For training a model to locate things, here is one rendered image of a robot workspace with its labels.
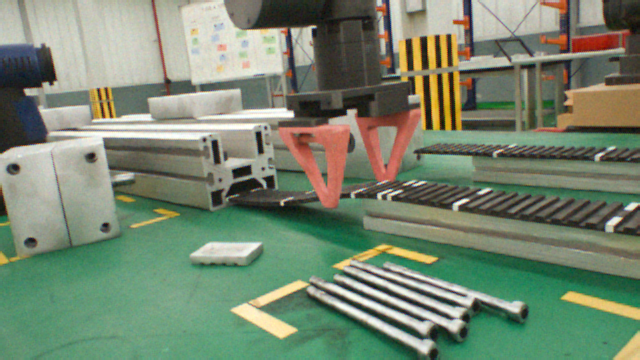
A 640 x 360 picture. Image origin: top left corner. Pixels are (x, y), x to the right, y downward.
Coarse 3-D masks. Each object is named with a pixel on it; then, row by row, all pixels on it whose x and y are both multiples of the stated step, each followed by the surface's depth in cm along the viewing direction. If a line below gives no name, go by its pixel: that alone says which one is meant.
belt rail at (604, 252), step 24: (384, 216) 43; (408, 216) 41; (432, 216) 39; (456, 216) 38; (480, 216) 36; (432, 240) 40; (456, 240) 38; (480, 240) 37; (504, 240) 35; (528, 240) 35; (552, 240) 34; (576, 240) 32; (600, 240) 31; (624, 240) 30; (576, 264) 32; (600, 264) 31; (624, 264) 30
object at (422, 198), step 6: (438, 186) 42; (444, 186) 42; (450, 186) 42; (456, 186) 42; (420, 192) 41; (426, 192) 40; (432, 192) 41; (438, 192) 40; (444, 192) 40; (408, 198) 39; (414, 198) 39; (420, 198) 39; (426, 198) 39; (432, 198) 39; (420, 204) 39
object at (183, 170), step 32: (96, 128) 93; (128, 128) 84; (160, 128) 76; (192, 128) 70; (224, 128) 64; (256, 128) 60; (128, 160) 69; (160, 160) 62; (192, 160) 57; (224, 160) 62; (256, 160) 61; (128, 192) 71; (160, 192) 64; (192, 192) 59; (224, 192) 58
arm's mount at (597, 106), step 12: (600, 84) 93; (636, 84) 85; (576, 96) 87; (588, 96) 85; (600, 96) 84; (612, 96) 83; (624, 96) 81; (636, 96) 80; (576, 108) 87; (588, 108) 86; (600, 108) 84; (612, 108) 83; (624, 108) 82; (636, 108) 80; (576, 120) 88; (588, 120) 86; (600, 120) 85; (612, 120) 83; (624, 120) 82; (636, 120) 81
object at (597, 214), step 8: (600, 200) 34; (592, 208) 33; (600, 208) 33; (608, 208) 32; (616, 208) 32; (576, 216) 31; (584, 216) 31; (592, 216) 32; (600, 216) 31; (608, 216) 31; (568, 224) 31; (576, 224) 31; (584, 224) 31; (592, 224) 30; (600, 224) 30
